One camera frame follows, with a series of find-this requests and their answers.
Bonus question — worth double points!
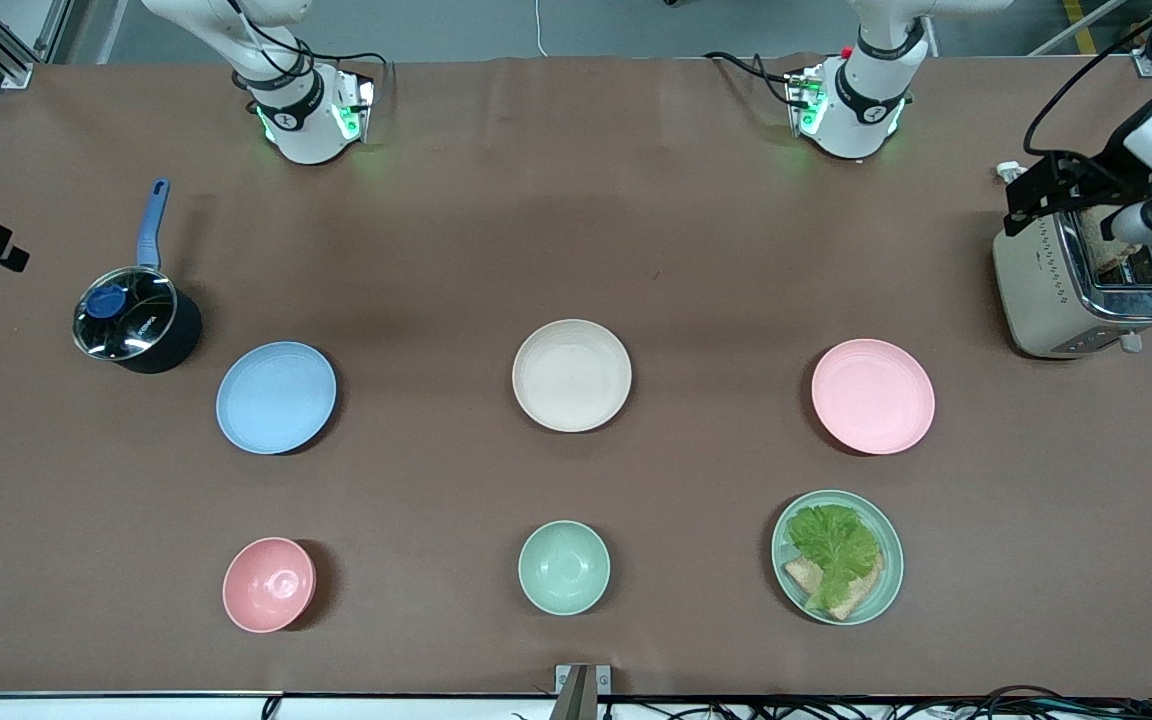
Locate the pink plate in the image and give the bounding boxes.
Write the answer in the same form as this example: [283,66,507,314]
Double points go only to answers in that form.
[811,339,936,456]

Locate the light blue plate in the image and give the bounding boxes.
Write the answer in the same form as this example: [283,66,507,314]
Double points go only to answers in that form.
[215,341,338,456]

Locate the brown toast in toaster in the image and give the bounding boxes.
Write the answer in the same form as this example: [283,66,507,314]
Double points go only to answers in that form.
[1079,205,1145,277]

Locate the beige and chrome toaster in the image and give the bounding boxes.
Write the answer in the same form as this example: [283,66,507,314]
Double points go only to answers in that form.
[992,205,1152,360]

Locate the glass lid with blue knob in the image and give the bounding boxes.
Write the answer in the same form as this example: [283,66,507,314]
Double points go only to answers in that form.
[73,266,180,361]

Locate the green lettuce leaf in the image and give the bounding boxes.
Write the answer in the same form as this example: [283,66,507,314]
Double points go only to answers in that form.
[786,504,882,613]

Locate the green plate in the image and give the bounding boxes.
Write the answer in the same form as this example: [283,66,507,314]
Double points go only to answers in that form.
[771,489,905,627]

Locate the toasted bread slice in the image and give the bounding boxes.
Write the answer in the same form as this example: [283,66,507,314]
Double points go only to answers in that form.
[784,553,885,622]

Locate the small pink bowl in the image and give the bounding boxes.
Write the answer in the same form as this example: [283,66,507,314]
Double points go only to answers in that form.
[222,537,317,634]

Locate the beige plate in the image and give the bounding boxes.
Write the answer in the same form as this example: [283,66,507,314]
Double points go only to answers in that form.
[512,319,634,434]

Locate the small green bowl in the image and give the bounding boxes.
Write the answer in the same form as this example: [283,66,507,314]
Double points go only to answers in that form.
[518,520,612,617]

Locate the black saucepan with blue handle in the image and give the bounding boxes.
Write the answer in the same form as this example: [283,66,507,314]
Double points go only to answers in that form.
[73,178,204,376]

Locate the black arm base cable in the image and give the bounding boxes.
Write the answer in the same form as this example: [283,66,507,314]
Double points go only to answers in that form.
[311,50,394,96]
[704,50,802,109]

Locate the black cable bundle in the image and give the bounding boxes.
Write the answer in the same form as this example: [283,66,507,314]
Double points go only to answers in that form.
[511,684,1152,720]

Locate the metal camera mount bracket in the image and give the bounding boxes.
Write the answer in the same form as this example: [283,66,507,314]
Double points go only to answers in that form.
[553,663,613,720]

